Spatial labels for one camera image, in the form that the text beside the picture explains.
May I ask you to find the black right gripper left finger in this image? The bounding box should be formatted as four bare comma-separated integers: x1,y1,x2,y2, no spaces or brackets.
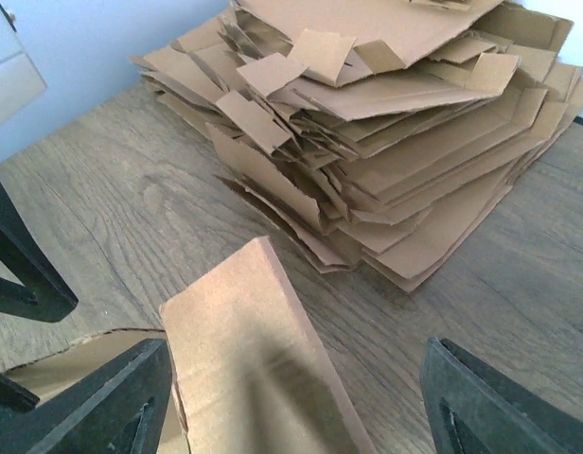
0,339,172,453

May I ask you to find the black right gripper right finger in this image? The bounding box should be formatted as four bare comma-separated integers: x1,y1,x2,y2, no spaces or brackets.
420,338,583,453

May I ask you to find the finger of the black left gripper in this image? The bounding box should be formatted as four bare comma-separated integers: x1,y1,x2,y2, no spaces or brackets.
0,182,79,323

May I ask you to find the brown cardboard box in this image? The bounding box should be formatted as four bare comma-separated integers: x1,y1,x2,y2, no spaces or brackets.
8,236,375,453

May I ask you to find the stack of flat cardboard boxes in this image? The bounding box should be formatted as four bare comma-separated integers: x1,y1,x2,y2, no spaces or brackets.
133,1,583,292

